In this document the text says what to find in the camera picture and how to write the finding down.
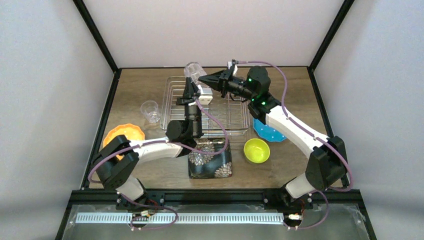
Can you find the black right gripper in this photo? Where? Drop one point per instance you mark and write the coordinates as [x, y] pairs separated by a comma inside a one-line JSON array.
[[224, 82]]

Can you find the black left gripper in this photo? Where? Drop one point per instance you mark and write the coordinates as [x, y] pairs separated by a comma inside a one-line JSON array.
[[188, 99]]

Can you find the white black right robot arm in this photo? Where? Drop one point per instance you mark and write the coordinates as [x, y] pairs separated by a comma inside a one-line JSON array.
[[327, 159]]

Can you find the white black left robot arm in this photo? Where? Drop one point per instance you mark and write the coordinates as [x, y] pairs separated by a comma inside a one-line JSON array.
[[112, 166]]

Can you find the small clear plastic cup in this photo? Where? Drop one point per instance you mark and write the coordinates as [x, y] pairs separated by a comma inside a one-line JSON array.
[[150, 110]]

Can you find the orange polka dot plate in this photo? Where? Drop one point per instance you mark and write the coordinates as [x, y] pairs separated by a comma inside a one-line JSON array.
[[131, 132]]

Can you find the blue polka dot plate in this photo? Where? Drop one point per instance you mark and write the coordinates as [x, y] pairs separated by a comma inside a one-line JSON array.
[[267, 133]]

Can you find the black floral square plate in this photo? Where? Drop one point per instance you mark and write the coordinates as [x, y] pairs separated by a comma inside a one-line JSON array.
[[205, 166]]

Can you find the yellow green bowl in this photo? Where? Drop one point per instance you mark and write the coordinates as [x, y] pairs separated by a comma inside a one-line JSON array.
[[256, 151]]

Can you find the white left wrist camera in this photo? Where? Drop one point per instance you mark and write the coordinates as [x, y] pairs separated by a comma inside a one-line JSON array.
[[205, 94]]

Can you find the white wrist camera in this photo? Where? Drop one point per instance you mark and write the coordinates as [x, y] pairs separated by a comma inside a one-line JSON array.
[[205, 94], [232, 67]]

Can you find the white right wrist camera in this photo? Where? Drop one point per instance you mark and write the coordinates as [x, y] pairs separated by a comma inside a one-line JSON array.
[[232, 67]]

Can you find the metal wire dish rack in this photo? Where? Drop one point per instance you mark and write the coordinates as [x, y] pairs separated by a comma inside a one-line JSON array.
[[230, 111]]

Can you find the black aluminium frame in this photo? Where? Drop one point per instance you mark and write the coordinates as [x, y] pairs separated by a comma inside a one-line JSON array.
[[215, 197]]

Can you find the white slotted cable duct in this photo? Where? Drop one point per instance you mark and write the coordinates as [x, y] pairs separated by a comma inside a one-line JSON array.
[[183, 218]]

